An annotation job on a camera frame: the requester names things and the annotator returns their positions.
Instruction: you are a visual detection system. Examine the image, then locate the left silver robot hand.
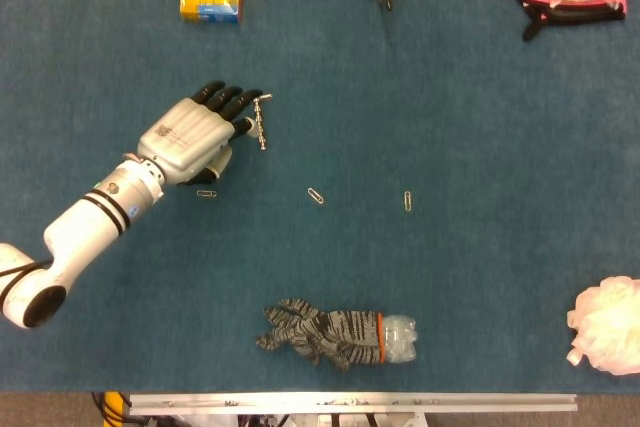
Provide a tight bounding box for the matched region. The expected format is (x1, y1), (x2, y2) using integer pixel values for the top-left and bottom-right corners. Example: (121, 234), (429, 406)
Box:
(135, 80), (265, 186)

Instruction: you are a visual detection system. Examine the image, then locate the metal drill bit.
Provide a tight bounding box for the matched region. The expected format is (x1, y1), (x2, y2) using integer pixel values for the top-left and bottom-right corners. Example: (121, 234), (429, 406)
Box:
(252, 95), (270, 152)

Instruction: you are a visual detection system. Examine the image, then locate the blue carpet table cover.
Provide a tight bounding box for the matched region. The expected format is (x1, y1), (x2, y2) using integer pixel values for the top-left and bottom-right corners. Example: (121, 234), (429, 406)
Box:
(0, 0), (640, 393)

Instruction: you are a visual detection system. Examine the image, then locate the grey black striped glove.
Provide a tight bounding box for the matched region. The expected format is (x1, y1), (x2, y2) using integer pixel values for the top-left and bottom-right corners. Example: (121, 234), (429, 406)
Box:
(254, 298), (385, 371)

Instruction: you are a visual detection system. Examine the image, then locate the clear plastic bottle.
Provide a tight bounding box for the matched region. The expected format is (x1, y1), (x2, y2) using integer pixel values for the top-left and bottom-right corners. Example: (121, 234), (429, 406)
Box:
(380, 313), (418, 364)

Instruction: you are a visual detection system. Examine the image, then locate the pink mesh bath pouf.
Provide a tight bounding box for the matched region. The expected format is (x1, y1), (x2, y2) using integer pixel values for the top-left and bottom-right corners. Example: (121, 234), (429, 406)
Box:
(566, 275), (640, 376)

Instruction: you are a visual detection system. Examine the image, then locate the black cable bundle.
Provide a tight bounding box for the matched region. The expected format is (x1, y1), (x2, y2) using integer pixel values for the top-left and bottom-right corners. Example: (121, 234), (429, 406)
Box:
(91, 391), (132, 427)

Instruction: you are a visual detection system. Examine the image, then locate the aluminium rail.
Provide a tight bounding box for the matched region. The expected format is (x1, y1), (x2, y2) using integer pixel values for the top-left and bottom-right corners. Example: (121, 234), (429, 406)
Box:
(128, 393), (578, 416)

